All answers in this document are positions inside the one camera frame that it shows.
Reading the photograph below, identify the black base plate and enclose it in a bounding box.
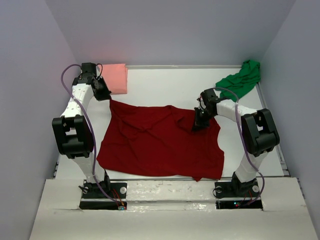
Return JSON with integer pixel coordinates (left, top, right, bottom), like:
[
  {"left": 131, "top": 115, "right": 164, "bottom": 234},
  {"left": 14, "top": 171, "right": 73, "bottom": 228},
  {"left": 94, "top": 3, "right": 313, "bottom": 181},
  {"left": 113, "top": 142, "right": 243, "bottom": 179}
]
[
  {"left": 212, "top": 179, "right": 263, "bottom": 210},
  {"left": 78, "top": 180, "right": 128, "bottom": 211}
]

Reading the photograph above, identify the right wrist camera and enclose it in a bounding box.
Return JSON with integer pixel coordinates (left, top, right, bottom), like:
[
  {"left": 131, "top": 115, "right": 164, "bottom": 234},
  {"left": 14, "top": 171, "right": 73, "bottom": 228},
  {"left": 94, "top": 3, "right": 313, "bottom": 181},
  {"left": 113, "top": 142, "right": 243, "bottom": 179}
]
[{"left": 200, "top": 88, "right": 218, "bottom": 102}]

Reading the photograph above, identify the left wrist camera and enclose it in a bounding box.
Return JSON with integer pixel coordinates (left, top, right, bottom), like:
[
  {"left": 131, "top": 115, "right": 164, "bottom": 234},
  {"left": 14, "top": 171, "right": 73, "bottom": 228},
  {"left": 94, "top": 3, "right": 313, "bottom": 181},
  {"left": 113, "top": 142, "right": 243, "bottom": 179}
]
[{"left": 80, "top": 62, "right": 97, "bottom": 76}]

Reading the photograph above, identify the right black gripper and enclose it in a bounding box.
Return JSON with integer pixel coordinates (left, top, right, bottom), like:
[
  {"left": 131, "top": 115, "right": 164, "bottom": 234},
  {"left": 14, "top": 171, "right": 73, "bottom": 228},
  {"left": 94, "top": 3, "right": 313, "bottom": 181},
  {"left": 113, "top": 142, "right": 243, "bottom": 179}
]
[{"left": 191, "top": 107, "right": 216, "bottom": 132}]

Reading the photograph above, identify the red t shirt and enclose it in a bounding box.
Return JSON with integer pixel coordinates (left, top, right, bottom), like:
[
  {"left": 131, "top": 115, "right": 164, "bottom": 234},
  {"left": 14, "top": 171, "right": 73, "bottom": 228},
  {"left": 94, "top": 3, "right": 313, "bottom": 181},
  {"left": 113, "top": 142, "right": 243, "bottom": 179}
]
[{"left": 97, "top": 100, "right": 225, "bottom": 181}]

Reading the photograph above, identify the folded pink t shirt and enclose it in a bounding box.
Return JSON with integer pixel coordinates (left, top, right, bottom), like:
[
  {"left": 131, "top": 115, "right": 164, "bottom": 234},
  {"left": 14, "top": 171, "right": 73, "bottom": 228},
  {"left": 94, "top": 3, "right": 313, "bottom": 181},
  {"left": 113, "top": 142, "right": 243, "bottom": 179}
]
[{"left": 102, "top": 63, "right": 128, "bottom": 95}]

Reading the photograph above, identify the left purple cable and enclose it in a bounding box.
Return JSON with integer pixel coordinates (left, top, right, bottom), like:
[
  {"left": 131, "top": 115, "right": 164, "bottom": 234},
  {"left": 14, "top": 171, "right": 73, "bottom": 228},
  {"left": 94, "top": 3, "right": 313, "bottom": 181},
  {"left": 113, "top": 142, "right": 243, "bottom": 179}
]
[{"left": 61, "top": 63, "right": 126, "bottom": 208}]

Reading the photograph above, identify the green t shirt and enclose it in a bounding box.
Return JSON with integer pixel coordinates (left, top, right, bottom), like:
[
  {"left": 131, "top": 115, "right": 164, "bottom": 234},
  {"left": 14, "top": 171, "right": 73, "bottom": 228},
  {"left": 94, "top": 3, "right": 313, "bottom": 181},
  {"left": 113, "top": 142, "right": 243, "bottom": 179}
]
[{"left": 215, "top": 60, "right": 261, "bottom": 102}]

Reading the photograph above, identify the white front cover board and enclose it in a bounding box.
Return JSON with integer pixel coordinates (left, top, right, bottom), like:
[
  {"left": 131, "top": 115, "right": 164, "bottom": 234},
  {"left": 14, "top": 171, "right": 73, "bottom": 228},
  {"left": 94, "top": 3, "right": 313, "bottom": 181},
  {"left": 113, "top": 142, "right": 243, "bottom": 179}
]
[{"left": 30, "top": 177, "right": 317, "bottom": 240}]

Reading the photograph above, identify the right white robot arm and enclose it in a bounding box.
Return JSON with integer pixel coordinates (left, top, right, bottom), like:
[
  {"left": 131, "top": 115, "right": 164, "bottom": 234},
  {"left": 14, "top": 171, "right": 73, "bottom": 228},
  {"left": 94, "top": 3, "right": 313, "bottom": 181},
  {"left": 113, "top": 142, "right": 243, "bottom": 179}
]
[{"left": 192, "top": 97, "right": 280, "bottom": 199}]

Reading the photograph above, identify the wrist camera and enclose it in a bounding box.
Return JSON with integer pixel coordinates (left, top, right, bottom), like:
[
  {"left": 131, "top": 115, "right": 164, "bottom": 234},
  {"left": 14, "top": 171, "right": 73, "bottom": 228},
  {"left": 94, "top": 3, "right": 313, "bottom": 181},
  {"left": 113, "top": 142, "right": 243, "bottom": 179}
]
[
  {"left": 80, "top": 62, "right": 97, "bottom": 76},
  {"left": 200, "top": 88, "right": 218, "bottom": 102}
]

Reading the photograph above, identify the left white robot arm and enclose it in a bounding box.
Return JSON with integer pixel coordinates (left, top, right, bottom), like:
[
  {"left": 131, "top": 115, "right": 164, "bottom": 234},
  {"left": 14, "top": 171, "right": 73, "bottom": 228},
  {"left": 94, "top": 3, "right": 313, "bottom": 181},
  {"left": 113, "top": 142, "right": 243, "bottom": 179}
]
[{"left": 52, "top": 73, "right": 111, "bottom": 199}]

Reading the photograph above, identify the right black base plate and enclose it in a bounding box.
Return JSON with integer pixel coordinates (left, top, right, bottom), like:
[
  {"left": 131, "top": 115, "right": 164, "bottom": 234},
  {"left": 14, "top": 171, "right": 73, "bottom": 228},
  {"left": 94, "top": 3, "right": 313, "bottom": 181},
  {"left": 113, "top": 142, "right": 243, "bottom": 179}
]
[{"left": 212, "top": 179, "right": 263, "bottom": 210}]

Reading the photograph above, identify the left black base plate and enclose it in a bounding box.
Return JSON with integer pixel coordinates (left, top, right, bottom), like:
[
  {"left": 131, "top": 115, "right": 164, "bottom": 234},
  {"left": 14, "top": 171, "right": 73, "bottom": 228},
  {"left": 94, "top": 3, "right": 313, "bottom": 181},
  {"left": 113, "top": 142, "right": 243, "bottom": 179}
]
[{"left": 78, "top": 180, "right": 128, "bottom": 211}]

